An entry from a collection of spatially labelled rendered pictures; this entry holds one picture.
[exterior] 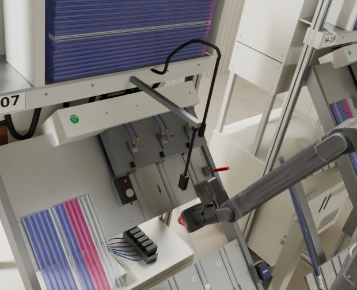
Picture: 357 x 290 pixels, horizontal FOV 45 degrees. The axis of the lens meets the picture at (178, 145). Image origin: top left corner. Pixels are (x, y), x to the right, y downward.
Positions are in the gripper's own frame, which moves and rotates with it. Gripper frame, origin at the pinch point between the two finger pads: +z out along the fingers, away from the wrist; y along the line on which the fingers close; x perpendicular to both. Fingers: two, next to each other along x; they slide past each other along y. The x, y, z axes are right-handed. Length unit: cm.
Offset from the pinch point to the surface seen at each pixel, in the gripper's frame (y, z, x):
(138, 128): 6.7, -5.3, -30.8
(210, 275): -3.2, 0.6, 19.6
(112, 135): 15.8, -5.2, -30.9
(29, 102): 38, -12, -43
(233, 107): -233, 179, -52
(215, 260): -7.0, 0.6, 16.5
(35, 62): 38, -23, -49
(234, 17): -277, 173, -142
